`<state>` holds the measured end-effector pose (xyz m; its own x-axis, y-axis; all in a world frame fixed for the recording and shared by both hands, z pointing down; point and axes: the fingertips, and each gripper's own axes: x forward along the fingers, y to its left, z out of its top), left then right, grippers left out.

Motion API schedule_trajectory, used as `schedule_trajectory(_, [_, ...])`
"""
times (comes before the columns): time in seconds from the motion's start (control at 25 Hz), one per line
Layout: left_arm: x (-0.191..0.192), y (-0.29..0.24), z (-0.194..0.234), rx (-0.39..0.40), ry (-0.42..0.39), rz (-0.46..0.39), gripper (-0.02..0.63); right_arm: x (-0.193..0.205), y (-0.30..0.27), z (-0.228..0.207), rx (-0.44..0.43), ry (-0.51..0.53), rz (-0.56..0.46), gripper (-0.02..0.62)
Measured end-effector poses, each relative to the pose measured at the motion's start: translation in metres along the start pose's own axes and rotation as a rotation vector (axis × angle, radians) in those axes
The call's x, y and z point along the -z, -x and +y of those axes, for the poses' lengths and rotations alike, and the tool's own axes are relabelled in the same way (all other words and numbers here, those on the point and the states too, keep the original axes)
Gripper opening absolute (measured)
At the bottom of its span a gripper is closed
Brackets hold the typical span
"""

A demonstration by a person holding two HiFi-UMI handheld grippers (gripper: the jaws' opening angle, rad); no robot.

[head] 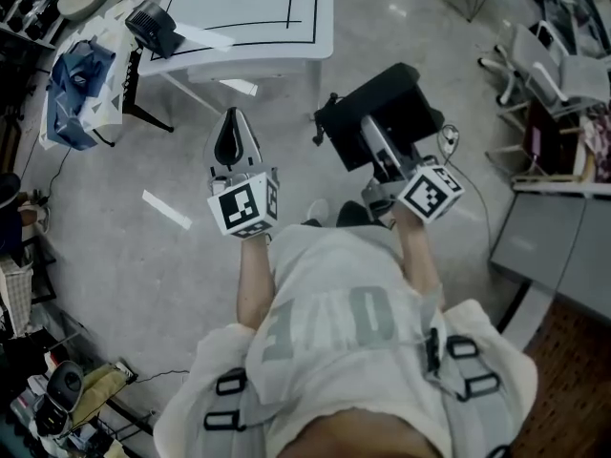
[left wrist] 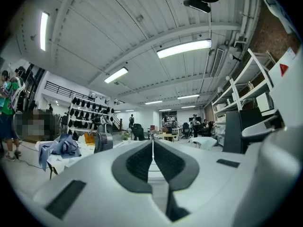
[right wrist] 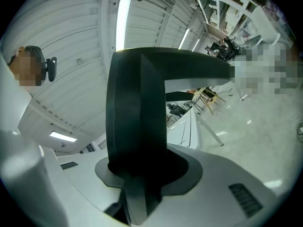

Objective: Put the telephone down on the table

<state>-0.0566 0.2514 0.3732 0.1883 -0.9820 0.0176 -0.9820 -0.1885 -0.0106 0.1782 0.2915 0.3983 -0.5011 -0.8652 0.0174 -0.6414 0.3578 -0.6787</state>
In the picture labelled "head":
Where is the person's right forearm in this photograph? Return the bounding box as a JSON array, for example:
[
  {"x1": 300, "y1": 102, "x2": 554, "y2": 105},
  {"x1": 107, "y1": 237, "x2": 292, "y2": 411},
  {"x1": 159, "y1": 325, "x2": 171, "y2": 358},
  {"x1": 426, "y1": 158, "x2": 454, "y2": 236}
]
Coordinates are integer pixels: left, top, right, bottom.
[{"x1": 391, "y1": 205, "x2": 446, "y2": 310}]

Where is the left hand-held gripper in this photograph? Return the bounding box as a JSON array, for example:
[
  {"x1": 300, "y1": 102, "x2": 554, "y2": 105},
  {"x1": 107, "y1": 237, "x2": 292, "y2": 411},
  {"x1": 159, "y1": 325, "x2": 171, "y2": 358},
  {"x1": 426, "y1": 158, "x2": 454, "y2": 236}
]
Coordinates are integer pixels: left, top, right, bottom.
[{"x1": 204, "y1": 107, "x2": 281, "y2": 240}]

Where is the white office chair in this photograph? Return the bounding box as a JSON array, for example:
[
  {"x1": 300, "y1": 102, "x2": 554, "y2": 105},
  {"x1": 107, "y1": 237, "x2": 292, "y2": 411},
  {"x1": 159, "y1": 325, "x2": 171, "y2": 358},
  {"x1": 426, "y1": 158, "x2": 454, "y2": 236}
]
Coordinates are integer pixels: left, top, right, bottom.
[
  {"x1": 478, "y1": 21, "x2": 574, "y2": 119},
  {"x1": 530, "y1": 54, "x2": 611, "y2": 116}
]

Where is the person's right shoe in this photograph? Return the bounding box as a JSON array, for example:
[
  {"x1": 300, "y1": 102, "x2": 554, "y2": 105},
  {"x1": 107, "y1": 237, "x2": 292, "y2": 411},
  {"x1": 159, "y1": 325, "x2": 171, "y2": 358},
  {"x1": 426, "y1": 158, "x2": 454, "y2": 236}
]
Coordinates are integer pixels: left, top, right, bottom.
[{"x1": 336, "y1": 200, "x2": 371, "y2": 228}]

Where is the white power strip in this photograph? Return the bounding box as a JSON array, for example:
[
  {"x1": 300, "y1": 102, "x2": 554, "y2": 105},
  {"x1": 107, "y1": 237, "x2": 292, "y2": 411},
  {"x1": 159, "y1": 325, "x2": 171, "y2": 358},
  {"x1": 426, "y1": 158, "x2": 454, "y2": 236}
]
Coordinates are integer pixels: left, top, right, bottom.
[{"x1": 438, "y1": 124, "x2": 462, "y2": 160}]

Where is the black floor cable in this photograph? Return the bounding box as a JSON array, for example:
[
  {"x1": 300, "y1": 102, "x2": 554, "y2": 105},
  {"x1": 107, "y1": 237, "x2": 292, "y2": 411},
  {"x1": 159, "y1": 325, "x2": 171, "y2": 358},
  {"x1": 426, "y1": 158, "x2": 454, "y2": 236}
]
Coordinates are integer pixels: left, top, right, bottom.
[{"x1": 136, "y1": 368, "x2": 192, "y2": 385}]

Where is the grey power cable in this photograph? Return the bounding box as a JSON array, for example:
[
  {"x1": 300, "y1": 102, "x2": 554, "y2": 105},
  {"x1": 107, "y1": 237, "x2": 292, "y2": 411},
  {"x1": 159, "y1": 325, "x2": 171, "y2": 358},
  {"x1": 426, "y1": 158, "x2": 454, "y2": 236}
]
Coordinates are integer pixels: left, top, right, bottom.
[{"x1": 446, "y1": 124, "x2": 494, "y2": 258}]

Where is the checked fabric basket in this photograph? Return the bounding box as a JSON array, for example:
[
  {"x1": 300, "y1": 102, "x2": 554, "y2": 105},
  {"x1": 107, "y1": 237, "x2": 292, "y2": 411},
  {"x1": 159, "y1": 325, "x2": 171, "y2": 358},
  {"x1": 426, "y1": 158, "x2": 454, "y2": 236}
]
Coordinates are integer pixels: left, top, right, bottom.
[{"x1": 0, "y1": 255, "x2": 35, "y2": 339}]

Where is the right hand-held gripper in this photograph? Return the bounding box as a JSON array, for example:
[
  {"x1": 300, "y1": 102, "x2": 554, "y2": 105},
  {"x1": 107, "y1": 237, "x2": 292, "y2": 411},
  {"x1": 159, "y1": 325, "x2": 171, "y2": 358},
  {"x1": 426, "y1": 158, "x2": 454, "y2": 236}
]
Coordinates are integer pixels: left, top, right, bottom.
[{"x1": 360, "y1": 114, "x2": 465, "y2": 226}]

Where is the person's chin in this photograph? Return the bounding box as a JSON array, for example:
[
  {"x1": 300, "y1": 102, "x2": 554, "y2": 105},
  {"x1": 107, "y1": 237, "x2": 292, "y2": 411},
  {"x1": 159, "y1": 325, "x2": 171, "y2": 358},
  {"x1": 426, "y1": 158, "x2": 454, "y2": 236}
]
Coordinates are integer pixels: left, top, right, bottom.
[{"x1": 276, "y1": 407, "x2": 445, "y2": 458}]

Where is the wooden shelf unit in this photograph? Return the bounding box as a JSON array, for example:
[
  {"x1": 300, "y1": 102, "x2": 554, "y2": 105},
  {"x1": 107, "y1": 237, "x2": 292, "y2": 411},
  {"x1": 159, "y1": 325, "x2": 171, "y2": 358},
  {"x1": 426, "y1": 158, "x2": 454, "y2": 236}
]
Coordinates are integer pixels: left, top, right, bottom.
[{"x1": 486, "y1": 97, "x2": 611, "y2": 186}]

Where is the yellow cloth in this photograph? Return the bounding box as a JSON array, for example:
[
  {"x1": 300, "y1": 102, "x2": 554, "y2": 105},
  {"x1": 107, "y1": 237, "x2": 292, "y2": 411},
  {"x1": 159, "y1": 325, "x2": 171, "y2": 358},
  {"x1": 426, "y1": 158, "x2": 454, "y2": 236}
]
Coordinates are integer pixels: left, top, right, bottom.
[{"x1": 71, "y1": 363, "x2": 137, "y2": 425}]

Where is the white table with black lines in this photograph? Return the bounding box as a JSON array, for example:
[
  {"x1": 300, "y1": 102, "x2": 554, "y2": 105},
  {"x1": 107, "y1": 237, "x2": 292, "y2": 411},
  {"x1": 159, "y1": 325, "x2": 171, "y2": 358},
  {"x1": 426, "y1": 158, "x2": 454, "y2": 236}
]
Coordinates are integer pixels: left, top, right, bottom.
[{"x1": 137, "y1": 0, "x2": 335, "y2": 118}]

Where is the black folding table frame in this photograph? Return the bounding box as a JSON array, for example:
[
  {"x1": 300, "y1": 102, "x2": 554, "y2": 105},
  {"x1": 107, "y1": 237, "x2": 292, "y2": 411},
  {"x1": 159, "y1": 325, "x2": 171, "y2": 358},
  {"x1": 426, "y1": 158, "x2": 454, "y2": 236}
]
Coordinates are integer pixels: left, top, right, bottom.
[{"x1": 93, "y1": 45, "x2": 176, "y2": 148}]

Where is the shelf rack with black gear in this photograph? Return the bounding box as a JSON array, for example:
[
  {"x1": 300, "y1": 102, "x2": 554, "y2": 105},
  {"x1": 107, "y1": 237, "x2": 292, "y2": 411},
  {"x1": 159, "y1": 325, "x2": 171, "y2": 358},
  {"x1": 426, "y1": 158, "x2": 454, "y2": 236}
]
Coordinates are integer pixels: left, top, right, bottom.
[{"x1": 0, "y1": 0, "x2": 69, "y2": 51}]

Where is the grey cabinet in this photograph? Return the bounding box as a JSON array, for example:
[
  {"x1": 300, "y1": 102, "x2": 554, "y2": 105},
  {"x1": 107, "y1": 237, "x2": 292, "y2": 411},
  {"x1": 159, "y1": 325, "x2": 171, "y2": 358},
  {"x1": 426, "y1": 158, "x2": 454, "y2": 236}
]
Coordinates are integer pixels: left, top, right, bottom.
[{"x1": 489, "y1": 191, "x2": 611, "y2": 315}]

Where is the black metal frame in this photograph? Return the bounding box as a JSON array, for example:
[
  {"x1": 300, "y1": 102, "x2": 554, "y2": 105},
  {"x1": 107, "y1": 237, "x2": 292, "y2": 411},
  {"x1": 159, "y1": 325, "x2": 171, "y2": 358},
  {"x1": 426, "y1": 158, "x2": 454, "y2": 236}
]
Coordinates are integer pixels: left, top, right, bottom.
[{"x1": 21, "y1": 236, "x2": 58, "y2": 305}]

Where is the triangle patterned tablecloth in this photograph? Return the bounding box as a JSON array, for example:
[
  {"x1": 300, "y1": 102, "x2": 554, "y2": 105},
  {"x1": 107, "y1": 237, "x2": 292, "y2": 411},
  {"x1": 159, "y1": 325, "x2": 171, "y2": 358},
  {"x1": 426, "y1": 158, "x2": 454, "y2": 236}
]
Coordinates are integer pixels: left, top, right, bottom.
[{"x1": 38, "y1": 0, "x2": 144, "y2": 151}]

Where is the person's left shoe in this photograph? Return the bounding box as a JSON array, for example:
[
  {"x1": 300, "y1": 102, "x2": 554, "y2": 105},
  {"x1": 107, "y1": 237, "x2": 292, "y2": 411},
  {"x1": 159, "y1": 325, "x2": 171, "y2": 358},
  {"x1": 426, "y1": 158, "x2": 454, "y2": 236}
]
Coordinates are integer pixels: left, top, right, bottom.
[{"x1": 305, "y1": 198, "x2": 331, "y2": 226}]

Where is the brown patterned rug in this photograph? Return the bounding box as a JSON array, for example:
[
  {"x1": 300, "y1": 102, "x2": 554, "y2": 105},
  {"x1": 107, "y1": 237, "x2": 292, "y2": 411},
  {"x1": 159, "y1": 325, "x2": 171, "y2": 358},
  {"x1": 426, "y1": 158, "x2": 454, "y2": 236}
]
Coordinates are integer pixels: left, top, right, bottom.
[{"x1": 518, "y1": 301, "x2": 611, "y2": 458}]

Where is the grey device on stand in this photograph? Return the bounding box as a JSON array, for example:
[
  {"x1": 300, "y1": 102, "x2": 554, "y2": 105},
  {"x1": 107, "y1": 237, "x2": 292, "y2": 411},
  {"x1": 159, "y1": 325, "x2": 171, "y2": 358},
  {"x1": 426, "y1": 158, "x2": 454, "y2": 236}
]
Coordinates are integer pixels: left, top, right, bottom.
[{"x1": 33, "y1": 360, "x2": 86, "y2": 441}]

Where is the crumpled blue cloth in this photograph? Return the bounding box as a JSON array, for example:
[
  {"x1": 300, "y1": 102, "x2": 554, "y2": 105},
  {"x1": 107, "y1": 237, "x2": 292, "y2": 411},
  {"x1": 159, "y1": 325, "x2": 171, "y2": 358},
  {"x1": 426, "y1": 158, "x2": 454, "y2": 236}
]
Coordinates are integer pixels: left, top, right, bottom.
[{"x1": 47, "y1": 39, "x2": 117, "y2": 151}]

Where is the person's white shirt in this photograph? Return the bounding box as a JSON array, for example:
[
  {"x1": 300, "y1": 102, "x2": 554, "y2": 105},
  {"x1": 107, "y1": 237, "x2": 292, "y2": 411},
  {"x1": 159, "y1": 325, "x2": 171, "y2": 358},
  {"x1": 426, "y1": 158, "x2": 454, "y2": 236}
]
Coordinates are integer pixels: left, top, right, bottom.
[{"x1": 152, "y1": 223, "x2": 540, "y2": 458}]

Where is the person's shoe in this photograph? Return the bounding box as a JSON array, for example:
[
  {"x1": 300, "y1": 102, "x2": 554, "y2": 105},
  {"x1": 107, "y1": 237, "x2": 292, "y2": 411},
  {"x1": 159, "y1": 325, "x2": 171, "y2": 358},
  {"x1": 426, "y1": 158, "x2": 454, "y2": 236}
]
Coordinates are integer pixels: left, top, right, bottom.
[
  {"x1": 336, "y1": 200, "x2": 371, "y2": 228},
  {"x1": 305, "y1": 198, "x2": 331, "y2": 226}
]

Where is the person's left forearm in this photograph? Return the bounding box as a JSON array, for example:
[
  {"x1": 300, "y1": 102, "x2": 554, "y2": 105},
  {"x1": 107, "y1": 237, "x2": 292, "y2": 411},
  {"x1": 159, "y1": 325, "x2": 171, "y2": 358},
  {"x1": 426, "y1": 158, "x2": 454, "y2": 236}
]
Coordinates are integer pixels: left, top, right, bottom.
[{"x1": 236, "y1": 234, "x2": 277, "y2": 328}]

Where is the black box device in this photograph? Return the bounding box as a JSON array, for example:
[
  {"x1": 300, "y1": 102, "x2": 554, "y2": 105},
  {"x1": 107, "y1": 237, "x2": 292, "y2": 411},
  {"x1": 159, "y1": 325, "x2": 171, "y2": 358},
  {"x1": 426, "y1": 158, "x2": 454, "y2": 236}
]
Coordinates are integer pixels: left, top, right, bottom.
[{"x1": 315, "y1": 62, "x2": 446, "y2": 175}]

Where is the dark basket box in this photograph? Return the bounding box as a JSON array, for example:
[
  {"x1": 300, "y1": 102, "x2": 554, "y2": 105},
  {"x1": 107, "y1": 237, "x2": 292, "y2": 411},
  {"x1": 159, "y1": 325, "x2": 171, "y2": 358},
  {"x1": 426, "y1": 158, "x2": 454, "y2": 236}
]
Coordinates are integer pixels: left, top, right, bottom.
[{"x1": 124, "y1": 0, "x2": 186, "y2": 60}]

